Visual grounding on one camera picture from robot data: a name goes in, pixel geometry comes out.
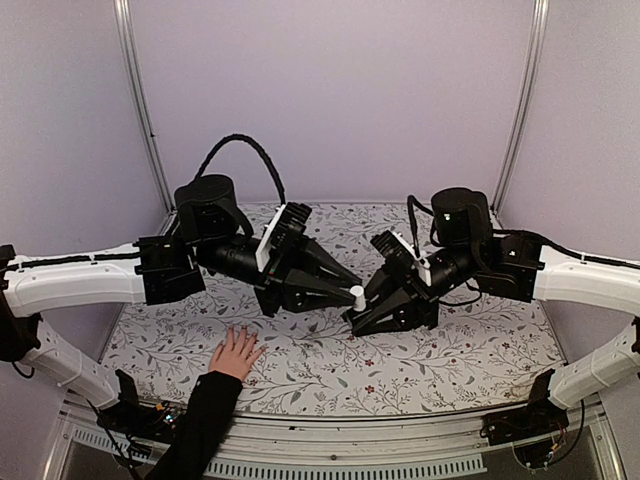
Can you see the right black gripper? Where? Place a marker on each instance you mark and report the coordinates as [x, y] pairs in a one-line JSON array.
[[409, 314]]

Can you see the person's bare hand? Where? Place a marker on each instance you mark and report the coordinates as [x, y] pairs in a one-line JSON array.
[[237, 354]]

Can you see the white capped nail polish bottle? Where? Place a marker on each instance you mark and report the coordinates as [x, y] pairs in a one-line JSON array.
[[360, 302]]

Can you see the floral patterned table mat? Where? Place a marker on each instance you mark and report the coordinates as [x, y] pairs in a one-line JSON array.
[[484, 351]]

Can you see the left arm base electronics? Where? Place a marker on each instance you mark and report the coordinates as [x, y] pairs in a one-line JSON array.
[[128, 420]]

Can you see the right aluminium frame post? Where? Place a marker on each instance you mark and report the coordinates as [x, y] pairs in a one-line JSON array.
[[533, 56]]

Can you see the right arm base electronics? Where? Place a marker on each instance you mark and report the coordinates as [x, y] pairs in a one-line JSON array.
[[539, 416]]

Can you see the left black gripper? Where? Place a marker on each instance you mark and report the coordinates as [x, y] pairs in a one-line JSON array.
[[285, 282]]

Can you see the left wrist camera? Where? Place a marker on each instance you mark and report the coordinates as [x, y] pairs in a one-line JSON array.
[[288, 223]]

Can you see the black sleeved forearm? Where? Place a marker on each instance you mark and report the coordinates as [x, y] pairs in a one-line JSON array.
[[202, 429]]

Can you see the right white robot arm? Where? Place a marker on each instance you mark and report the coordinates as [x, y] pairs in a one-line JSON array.
[[526, 266]]

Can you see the metal table front rail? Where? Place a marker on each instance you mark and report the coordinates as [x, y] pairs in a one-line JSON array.
[[443, 446]]

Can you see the left aluminium frame post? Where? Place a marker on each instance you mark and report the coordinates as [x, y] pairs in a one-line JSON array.
[[127, 41]]

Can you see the aluminium frame post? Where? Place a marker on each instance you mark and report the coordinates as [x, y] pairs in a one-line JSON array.
[[127, 41], [533, 56]]

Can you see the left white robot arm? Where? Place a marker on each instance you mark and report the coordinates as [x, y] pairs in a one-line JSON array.
[[211, 236]]

